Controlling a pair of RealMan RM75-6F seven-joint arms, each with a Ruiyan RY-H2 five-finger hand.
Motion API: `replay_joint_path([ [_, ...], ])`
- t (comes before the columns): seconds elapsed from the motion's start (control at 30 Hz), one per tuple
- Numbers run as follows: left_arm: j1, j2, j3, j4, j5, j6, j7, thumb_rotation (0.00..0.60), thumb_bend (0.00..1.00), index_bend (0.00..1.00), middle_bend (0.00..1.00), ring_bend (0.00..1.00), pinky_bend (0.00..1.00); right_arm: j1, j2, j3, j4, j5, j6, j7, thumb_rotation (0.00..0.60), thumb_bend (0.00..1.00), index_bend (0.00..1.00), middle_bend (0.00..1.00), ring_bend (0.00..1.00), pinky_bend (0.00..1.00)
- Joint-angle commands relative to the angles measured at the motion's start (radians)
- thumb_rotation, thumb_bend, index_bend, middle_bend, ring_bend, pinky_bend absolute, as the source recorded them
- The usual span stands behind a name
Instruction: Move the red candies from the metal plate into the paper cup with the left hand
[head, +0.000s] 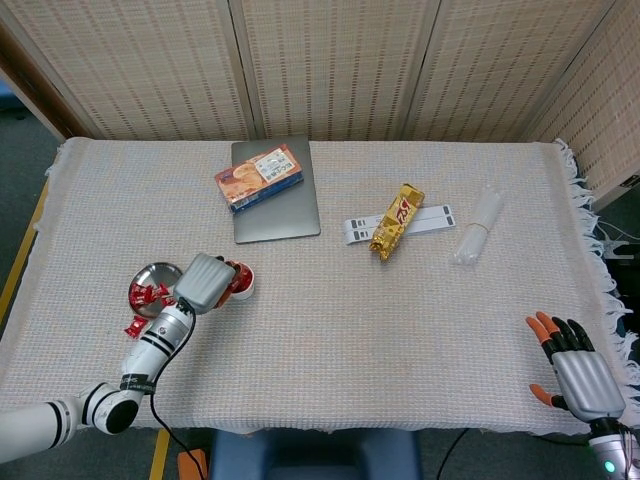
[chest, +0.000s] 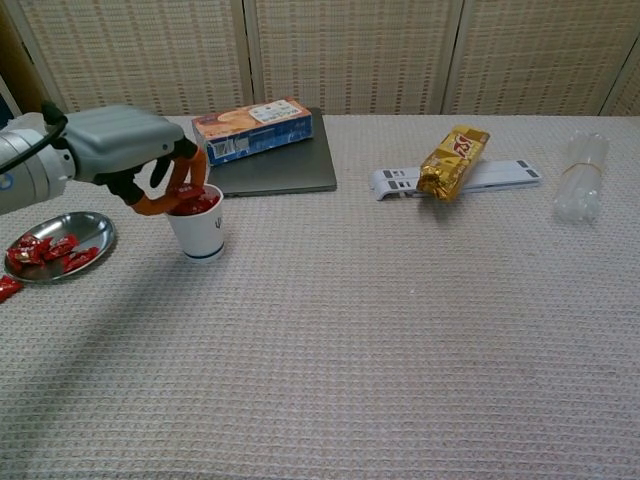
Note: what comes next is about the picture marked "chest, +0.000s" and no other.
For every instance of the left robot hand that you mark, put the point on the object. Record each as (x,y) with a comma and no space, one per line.
(120,142)

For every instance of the white paper cup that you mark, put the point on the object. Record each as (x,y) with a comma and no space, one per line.
(200,235)

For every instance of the red candy heap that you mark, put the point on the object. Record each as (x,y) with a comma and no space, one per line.
(47,250)

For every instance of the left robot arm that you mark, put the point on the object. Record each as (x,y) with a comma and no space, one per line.
(30,165)

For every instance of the metal dish of red candies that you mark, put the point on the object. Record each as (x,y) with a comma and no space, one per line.
(85,225)

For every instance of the orange blue biscuit box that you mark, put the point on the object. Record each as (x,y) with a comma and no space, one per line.
(250,135)

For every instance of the brown wooden beam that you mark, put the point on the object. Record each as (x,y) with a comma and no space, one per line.
(15,65)

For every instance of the grey closed laptop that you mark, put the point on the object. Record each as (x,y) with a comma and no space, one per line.
(280,172)

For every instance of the woven folding screen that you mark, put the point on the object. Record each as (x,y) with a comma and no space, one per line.
(350,55)

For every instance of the white woven tablecloth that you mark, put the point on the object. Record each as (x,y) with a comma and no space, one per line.
(350,325)

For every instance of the gold snack packet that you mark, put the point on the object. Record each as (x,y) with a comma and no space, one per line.
(450,165)

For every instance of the clear plastic tube bundle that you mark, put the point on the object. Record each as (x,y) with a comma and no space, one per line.
(580,190)

